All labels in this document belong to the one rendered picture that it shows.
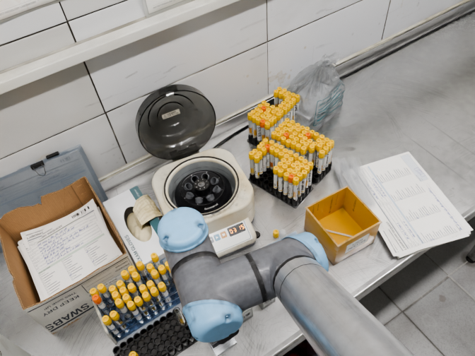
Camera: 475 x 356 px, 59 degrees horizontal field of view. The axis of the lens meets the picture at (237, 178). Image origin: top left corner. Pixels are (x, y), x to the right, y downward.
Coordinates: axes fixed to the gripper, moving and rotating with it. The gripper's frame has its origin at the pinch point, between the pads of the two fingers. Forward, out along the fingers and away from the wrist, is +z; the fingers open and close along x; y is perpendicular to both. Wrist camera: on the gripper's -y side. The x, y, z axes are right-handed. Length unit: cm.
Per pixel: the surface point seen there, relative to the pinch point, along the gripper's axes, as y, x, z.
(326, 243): 2.4, -33.5, 3.9
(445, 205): -5, -69, 8
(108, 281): 22.9, 15.5, 1.7
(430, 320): -16, -88, 97
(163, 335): 6.8, 10.5, 8.0
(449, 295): -13, -103, 97
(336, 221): 8.2, -42.3, 9.1
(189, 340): 2.4, 5.9, 7.7
